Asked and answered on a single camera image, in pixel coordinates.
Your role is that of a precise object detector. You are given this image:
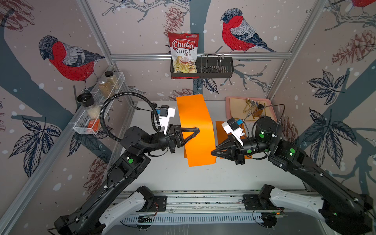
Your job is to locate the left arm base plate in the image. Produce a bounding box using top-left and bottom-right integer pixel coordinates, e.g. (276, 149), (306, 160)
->
(143, 195), (167, 212)

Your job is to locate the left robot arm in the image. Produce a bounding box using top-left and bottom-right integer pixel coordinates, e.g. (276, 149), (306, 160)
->
(54, 124), (200, 235)

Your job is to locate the black wire wall basket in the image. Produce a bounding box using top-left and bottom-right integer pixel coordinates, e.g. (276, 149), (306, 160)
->
(170, 56), (234, 79)

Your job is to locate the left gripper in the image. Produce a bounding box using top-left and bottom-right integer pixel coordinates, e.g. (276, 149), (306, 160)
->
(139, 124), (197, 155)

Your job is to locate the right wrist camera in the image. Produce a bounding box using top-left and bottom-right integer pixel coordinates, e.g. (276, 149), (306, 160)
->
(222, 117), (245, 146)

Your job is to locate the small red packet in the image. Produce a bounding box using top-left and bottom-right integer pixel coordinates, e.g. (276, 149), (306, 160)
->
(87, 119), (100, 132)

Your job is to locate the brown spice jar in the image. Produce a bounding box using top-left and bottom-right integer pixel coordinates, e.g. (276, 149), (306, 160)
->
(98, 78), (116, 99)

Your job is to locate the red cassava chips bag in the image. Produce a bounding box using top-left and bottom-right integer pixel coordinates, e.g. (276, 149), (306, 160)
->
(167, 32), (199, 79)

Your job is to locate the left black corrugated cable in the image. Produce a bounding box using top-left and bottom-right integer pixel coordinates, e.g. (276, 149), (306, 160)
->
(99, 91), (161, 143)

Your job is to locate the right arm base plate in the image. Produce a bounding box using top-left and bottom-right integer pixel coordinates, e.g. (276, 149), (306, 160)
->
(242, 194), (284, 212)

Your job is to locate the orange paper sheet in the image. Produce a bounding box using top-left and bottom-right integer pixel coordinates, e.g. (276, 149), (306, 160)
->
(176, 94), (217, 167)
(184, 147), (188, 159)
(215, 121), (247, 145)

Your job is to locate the tan spice jar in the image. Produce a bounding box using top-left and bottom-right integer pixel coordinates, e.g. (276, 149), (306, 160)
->
(105, 71), (118, 90)

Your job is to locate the clear acrylic wall shelf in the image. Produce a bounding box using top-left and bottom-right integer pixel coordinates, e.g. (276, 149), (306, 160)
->
(73, 71), (125, 136)

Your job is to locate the black fork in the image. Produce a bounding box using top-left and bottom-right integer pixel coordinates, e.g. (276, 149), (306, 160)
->
(132, 106), (153, 113)

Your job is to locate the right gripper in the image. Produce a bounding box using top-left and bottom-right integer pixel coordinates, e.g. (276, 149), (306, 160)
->
(212, 135), (274, 167)

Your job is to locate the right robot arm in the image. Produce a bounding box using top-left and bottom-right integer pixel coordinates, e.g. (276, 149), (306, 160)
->
(211, 117), (374, 235)

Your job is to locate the small amber bottle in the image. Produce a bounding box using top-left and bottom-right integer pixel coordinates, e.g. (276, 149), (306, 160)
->
(253, 104), (264, 118)

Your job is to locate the black lid rice jar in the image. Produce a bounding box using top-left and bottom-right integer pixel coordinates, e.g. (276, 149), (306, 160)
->
(76, 93), (101, 120)

